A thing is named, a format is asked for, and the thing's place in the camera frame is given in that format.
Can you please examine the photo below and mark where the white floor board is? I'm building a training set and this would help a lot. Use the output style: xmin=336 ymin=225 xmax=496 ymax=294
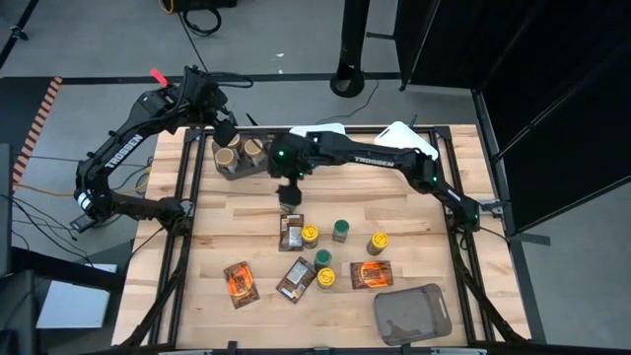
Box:
xmin=36 ymin=263 xmax=118 ymax=330

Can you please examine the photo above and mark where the gray plastic bin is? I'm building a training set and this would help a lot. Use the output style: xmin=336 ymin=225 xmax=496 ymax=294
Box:
xmin=210 ymin=128 xmax=274 ymax=182
xmin=373 ymin=283 xmax=454 ymax=347

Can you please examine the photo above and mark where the white plastic bin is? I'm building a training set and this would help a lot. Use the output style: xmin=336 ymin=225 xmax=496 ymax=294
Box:
xmin=373 ymin=120 xmax=440 ymax=162
xmin=288 ymin=122 xmax=347 ymax=139

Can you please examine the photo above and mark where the black striped floor mat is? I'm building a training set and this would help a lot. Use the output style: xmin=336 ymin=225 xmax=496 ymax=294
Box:
xmin=0 ymin=76 xmax=63 ymax=186

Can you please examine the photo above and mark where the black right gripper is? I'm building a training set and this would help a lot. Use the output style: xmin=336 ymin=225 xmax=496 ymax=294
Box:
xmin=269 ymin=133 xmax=312 ymax=207

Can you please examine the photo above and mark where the black curtain panel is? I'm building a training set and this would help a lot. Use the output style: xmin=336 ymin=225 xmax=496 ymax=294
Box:
xmin=472 ymin=48 xmax=631 ymax=236
xmin=393 ymin=0 xmax=631 ymax=93

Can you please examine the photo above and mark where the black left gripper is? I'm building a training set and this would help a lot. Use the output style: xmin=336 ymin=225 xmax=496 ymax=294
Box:
xmin=199 ymin=86 xmax=240 ymax=148

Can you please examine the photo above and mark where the yellow lid dark spice can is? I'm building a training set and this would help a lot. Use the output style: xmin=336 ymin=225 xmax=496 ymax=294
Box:
xmin=316 ymin=266 xmax=337 ymax=291
xmin=301 ymin=224 xmax=320 ymax=249
xmin=366 ymin=231 xmax=390 ymax=257

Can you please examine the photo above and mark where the brown foil spice packet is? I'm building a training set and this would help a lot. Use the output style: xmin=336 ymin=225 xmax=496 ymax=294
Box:
xmin=274 ymin=255 xmax=317 ymax=305
xmin=277 ymin=212 xmax=306 ymax=253

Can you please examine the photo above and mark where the black tripod leg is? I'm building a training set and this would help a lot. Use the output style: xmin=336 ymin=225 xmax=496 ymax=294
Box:
xmin=0 ymin=0 xmax=40 ymax=68

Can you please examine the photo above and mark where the gray panel foot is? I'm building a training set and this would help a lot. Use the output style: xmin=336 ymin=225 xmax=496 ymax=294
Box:
xmin=507 ymin=231 xmax=552 ymax=247

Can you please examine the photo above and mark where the orange foil spice packet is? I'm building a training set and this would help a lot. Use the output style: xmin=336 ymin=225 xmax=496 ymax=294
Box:
xmin=349 ymin=259 xmax=394 ymax=291
xmin=222 ymin=260 xmax=261 ymax=311

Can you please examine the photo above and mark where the black table frame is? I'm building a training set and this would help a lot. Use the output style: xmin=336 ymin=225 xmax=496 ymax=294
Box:
xmin=112 ymin=125 xmax=531 ymax=355

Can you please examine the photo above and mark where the black column stand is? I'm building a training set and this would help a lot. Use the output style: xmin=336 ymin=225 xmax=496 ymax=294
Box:
xmin=328 ymin=0 xmax=372 ymax=99

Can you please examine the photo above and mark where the black floor beam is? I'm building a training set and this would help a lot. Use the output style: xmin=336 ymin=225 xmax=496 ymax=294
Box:
xmin=9 ymin=246 xmax=124 ymax=293

